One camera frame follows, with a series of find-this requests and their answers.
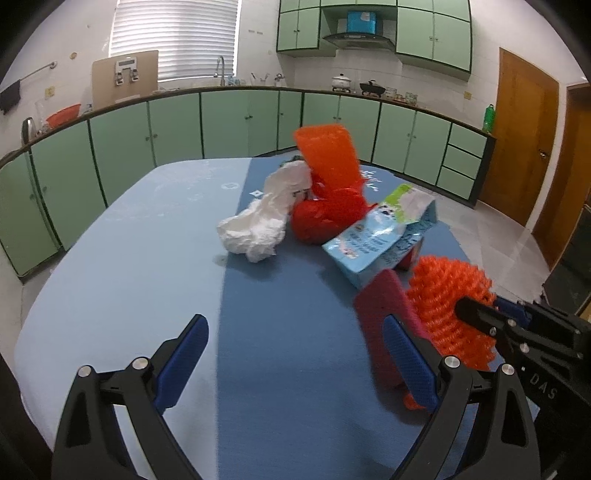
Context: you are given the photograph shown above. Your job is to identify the blue box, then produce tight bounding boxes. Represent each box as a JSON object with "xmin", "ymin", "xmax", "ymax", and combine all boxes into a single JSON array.
[{"xmin": 346, "ymin": 10, "xmax": 377, "ymax": 35}]

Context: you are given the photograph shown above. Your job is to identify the magenta scouring pad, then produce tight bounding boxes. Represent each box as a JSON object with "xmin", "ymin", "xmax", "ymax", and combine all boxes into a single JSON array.
[{"xmin": 353, "ymin": 269, "xmax": 435, "ymax": 391}]

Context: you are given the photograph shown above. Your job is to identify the green kitchen cabinets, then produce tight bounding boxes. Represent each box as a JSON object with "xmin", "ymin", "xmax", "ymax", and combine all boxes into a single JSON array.
[
  {"xmin": 276, "ymin": 0, "xmax": 472, "ymax": 84},
  {"xmin": 0, "ymin": 85, "xmax": 497, "ymax": 278}
]

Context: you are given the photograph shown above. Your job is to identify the dark hanging towel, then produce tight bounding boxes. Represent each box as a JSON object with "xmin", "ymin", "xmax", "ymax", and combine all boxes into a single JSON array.
[{"xmin": 0, "ymin": 80, "xmax": 21, "ymax": 115}]

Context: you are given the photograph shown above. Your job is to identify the green upper kitchen cabinets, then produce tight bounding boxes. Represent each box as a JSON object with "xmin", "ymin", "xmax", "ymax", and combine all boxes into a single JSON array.
[{"xmin": 276, "ymin": 0, "xmax": 472, "ymax": 84}]

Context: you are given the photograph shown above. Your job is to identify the green lower kitchen cabinets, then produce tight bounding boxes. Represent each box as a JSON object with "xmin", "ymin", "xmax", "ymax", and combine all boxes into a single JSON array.
[{"xmin": 0, "ymin": 85, "xmax": 497, "ymax": 278}]

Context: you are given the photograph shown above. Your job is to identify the white window blind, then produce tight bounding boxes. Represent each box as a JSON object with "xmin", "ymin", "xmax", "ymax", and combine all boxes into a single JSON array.
[{"xmin": 108, "ymin": 0, "xmax": 242, "ymax": 81}]

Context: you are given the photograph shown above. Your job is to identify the red plastic bag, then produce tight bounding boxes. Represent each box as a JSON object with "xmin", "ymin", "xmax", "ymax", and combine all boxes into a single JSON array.
[{"xmin": 290, "ymin": 171, "xmax": 370, "ymax": 244}]

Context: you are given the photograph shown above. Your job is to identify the red plastic basin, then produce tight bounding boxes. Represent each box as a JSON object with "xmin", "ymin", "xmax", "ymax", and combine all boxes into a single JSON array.
[{"xmin": 46, "ymin": 104, "xmax": 81, "ymax": 129}]

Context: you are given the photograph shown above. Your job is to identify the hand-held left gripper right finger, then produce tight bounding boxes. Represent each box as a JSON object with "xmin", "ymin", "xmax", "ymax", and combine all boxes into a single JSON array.
[{"xmin": 382, "ymin": 315, "xmax": 540, "ymax": 480}]

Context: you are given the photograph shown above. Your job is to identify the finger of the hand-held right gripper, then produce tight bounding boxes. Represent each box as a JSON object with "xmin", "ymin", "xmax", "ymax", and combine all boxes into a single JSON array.
[
  {"xmin": 454, "ymin": 295, "xmax": 509, "ymax": 344},
  {"xmin": 495, "ymin": 298, "xmax": 532, "ymax": 326}
]

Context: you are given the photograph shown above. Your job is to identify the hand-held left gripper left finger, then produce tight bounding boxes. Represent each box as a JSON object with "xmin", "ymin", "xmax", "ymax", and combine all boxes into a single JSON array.
[{"xmin": 51, "ymin": 314, "xmax": 210, "ymax": 480}]

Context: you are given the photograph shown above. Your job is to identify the cardboard box on counter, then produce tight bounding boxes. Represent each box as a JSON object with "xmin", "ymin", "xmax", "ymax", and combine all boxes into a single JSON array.
[{"xmin": 91, "ymin": 50, "xmax": 159, "ymax": 108}]

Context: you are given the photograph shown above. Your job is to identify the wooden door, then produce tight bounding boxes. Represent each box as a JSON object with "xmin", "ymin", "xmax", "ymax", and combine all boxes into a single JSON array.
[
  {"xmin": 531, "ymin": 83, "xmax": 591, "ymax": 273},
  {"xmin": 478, "ymin": 47, "xmax": 560, "ymax": 227}
]

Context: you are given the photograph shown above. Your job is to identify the light blue milk carton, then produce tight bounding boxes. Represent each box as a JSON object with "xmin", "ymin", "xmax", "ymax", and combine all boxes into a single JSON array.
[{"xmin": 322, "ymin": 184, "xmax": 438, "ymax": 291}]

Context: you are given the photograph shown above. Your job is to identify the blue printed tablecloth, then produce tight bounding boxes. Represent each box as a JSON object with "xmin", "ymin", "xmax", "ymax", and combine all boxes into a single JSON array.
[{"xmin": 14, "ymin": 157, "xmax": 541, "ymax": 480}]

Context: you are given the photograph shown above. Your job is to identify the crumpled white paper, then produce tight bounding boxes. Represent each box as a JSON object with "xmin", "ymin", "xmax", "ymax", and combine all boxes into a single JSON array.
[{"xmin": 217, "ymin": 161, "xmax": 315, "ymax": 264}]

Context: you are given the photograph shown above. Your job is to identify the round orange foam net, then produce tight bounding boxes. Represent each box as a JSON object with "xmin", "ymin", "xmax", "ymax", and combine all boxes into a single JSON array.
[{"xmin": 403, "ymin": 255, "xmax": 498, "ymax": 412}]

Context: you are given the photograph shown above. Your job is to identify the white clip holder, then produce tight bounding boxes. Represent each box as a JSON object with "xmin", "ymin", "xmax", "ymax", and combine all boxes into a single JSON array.
[{"xmin": 113, "ymin": 58, "xmax": 140, "ymax": 85}]

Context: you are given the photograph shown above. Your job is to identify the range hood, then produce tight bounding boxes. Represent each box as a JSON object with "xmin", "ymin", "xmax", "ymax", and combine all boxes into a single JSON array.
[{"xmin": 323, "ymin": 32, "xmax": 397, "ymax": 52}]

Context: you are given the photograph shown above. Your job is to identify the metal wall rail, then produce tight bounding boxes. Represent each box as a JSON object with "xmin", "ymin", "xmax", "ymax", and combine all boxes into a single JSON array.
[{"xmin": 18, "ymin": 61, "xmax": 57, "ymax": 86}]

